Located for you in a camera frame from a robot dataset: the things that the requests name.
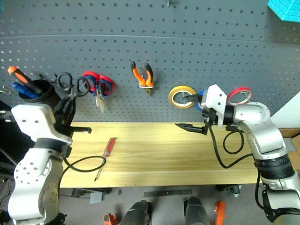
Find red handled screwdriver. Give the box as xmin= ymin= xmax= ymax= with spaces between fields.
xmin=94 ymin=137 xmax=118 ymax=182

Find orange black handled screwdriver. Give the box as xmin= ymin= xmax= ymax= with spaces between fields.
xmin=7 ymin=66 xmax=45 ymax=95

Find yellow tape roll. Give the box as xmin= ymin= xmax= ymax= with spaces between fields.
xmin=168 ymin=85 xmax=196 ymax=110

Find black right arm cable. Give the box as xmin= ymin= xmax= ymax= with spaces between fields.
xmin=208 ymin=125 xmax=258 ymax=169

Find orange handled pliers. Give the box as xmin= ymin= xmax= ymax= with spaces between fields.
xmin=130 ymin=60 xmax=155 ymax=97

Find black caster wheel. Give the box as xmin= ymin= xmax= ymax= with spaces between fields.
xmin=216 ymin=184 xmax=242 ymax=199

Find black flat strip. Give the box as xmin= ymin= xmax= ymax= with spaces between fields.
xmin=143 ymin=188 xmax=193 ymax=198

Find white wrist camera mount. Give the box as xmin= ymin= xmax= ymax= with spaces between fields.
xmin=201 ymin=84 xmax=228 ymax=128
xmin=11 ymin=104 xmax=74 ymax=145

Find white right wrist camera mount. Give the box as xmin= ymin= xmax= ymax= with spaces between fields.
xmin=201 ymin=84 xmax=228 ymax=128

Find red blue handled scissors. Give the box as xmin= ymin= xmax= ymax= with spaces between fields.
xmin=81 ymin=71 xmax=116 ymax=114

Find teal foam block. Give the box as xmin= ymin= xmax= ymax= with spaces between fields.
xmin=267 ymin=0 xmax=300 ymax=22

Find black scissors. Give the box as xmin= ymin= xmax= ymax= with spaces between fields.
xmin=53 ymin=72 xmax=91 ymax=104

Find blue handled tool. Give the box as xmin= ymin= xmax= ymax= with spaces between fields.
xmin=10 ymin=81 xmax=40 ymax=98

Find blue tape roll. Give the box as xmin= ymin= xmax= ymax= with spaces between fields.
xmin=194 ymin=90 xmax=208 ymax=113

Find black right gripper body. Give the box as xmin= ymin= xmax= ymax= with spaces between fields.
xmin=201 ymin=103 xmax=220 ymax=130

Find black round tool cup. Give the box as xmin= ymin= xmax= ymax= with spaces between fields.
xmin=17 ymin=79 xmax=62 ymax=111

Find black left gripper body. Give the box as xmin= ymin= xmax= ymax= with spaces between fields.
xmin=54 ymin=109 xmax=77 ymax=139

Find grey pegboard panel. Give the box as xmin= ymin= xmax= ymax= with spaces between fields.
xmin=0 ymin=0 xmax=300 ymax=124

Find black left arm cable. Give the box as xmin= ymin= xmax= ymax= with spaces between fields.
xmin=57 ymin=145 xmax=107 ymax=188

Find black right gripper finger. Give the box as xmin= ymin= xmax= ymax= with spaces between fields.
xmin=182 ymin=95 xmax=201 ymax=104
xmin=175 ymin=123 xmax=209 ymax=136

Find orange plastic part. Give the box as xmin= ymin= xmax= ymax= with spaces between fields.
xmin=213 ymin=201 xmax=226 ymax=225
xmin=103 ymin=212 xmax=118 ymax=225

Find brown cardboard box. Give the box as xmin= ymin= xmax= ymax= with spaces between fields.
xmin=279 ymin=127 xmax=300 ymax=165

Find red tape roll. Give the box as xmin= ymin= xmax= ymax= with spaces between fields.
xmin=227 ymin=87 xmax=252 ymax=106

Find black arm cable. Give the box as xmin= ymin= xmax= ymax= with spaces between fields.
xmin=57 ymin=145 xmax=107 ymax=188
xmin=208 ymin=125 xmax=258 ymax=169

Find dark rounded shape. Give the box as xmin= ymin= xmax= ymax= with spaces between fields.
xmin=121 ymin=200 xmax=153 ymax=225
xmin=183 ymin=196 xmax=210 ymax=225

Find grey small block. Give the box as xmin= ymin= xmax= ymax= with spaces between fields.
xmin=90 ymin=193 xmax=104 ymax=204

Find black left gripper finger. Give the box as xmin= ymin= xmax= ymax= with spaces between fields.
xmin=55 ymin=95 xmax=76 ymax=118
xmin=69 ymin=126 xmax=92 ymax=135

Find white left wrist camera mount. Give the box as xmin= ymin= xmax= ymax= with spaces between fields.
xmin=11 ymin=104 xmax=74 ymax=145

